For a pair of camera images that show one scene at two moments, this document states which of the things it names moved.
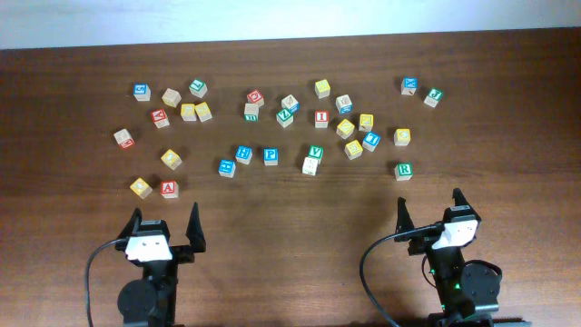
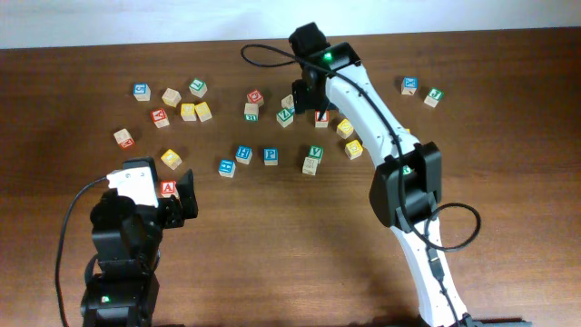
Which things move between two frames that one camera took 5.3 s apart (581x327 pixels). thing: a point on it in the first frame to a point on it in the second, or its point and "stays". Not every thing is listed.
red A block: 170,189 stays
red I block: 321,119 stays
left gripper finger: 194,232 to 187,193
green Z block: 285,117 stays
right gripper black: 405,221 to 300,100
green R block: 403,171 stays
